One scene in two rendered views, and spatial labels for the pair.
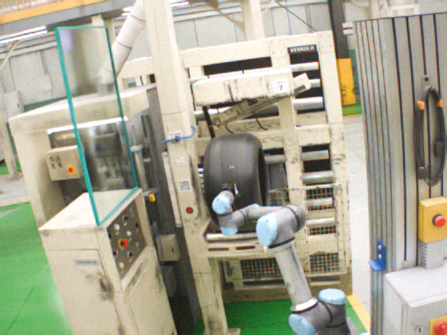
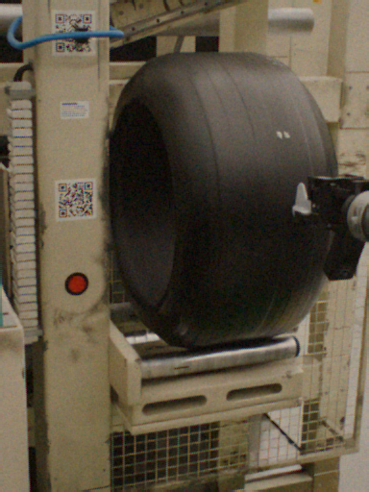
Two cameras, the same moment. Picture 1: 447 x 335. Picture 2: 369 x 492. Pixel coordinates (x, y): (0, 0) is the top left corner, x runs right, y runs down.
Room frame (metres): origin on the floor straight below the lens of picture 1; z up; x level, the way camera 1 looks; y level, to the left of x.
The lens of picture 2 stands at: (1.24, 0.92, 1.59)
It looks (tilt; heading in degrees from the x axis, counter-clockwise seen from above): 17 degrees down; 326
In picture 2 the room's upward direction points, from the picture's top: 1 degrees clockwise
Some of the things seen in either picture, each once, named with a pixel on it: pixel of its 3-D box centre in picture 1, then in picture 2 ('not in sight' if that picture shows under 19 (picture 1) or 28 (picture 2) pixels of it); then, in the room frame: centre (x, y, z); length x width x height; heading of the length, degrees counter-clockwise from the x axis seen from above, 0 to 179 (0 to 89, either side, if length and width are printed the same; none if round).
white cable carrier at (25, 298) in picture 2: (173, 189); (24, 214); (2.63, 0.32, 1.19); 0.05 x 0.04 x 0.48; 167
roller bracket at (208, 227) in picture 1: (209, 227); (105, 341); (2.64, 0.15, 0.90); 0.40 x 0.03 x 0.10; 167
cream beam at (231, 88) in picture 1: (244, 86); not in sight; (2.86, -0.21, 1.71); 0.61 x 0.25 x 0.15; 77
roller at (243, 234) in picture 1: (234, 235); (215, 356); (2.46, 0.00, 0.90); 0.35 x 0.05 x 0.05; 77
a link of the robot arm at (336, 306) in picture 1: (331, 305); not in sight; (1.59, -0.36, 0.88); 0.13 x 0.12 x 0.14; 121
